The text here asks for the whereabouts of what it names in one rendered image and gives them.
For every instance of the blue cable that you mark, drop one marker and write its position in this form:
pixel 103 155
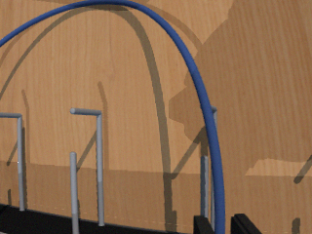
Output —
pixel 219 198

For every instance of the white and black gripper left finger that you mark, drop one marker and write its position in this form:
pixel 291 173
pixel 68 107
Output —
pixel 201 225

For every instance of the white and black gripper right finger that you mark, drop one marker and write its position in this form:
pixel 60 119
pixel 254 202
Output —
pixel 241 224

